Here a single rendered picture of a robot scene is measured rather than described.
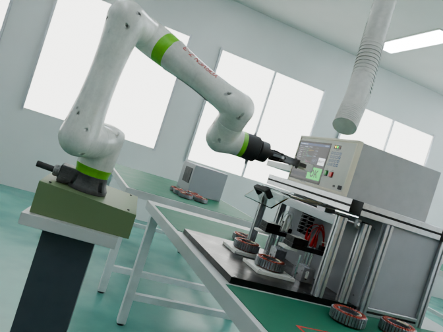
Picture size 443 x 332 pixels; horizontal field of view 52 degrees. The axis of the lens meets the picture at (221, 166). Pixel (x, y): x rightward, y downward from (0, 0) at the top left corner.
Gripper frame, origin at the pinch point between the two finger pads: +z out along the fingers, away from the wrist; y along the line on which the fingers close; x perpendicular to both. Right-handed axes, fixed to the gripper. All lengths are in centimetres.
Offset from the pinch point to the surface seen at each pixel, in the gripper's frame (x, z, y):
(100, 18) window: 121, -89, -468
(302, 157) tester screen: 4.8, 9.7, -21.5
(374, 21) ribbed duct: 118, 84, -123
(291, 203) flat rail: -15.2, 6.3, -12.6
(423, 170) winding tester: 12.1, 40.2, 14.5
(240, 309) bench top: -44, -29, 44
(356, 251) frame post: -22.8, 15.5, 24.0
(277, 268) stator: -38.0, -2.6, 9.1
